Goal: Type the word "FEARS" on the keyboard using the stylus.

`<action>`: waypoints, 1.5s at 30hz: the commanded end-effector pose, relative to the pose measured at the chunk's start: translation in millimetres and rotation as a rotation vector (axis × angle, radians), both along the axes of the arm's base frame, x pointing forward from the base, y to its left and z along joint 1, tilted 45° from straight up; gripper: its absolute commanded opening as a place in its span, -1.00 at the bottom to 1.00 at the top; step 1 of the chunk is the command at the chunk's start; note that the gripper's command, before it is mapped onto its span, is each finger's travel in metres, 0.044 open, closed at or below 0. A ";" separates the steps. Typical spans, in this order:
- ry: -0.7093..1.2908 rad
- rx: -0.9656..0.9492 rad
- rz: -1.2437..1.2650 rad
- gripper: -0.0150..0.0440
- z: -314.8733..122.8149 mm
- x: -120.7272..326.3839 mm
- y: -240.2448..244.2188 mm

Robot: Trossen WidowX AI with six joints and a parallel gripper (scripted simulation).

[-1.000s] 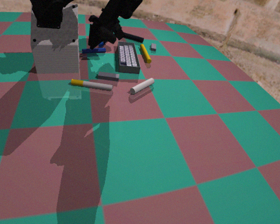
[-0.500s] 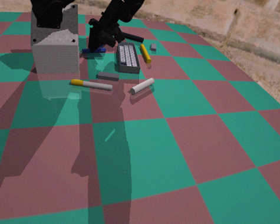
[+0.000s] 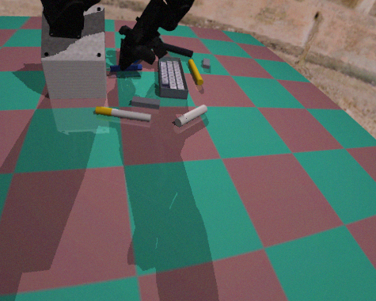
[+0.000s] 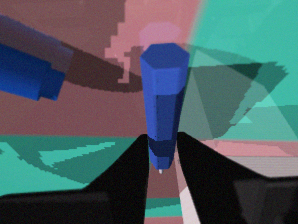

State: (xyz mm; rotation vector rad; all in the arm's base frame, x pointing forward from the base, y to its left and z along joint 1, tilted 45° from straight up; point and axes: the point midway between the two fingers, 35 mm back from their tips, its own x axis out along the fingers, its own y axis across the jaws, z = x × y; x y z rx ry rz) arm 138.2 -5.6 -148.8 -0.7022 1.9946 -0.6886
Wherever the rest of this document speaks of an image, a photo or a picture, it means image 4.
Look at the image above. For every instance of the black marker with blue cap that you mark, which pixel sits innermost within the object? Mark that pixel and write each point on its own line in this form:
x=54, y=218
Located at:
x=27, y=76

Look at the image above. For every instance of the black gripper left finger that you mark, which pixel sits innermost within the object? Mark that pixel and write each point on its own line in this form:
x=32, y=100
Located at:
x=117, y=196

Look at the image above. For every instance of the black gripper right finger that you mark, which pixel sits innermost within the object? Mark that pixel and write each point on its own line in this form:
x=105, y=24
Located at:
x=226, y=192

